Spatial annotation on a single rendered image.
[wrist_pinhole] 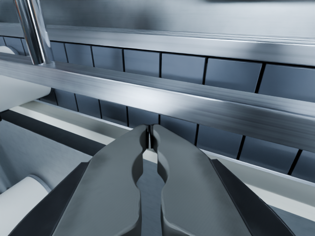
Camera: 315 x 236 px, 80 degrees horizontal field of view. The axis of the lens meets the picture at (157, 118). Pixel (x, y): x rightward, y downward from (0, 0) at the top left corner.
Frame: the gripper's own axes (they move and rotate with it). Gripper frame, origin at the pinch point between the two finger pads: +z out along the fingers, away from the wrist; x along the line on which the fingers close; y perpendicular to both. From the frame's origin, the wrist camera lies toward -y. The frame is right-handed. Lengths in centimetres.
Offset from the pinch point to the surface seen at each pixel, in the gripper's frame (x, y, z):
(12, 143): -28.2, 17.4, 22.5
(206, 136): 5.1, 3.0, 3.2
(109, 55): -3.7, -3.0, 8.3
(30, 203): -23.0, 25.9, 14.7
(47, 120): -11.7, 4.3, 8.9
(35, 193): -22.7, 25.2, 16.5
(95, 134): -5.2, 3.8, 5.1
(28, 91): -13.4, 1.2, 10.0
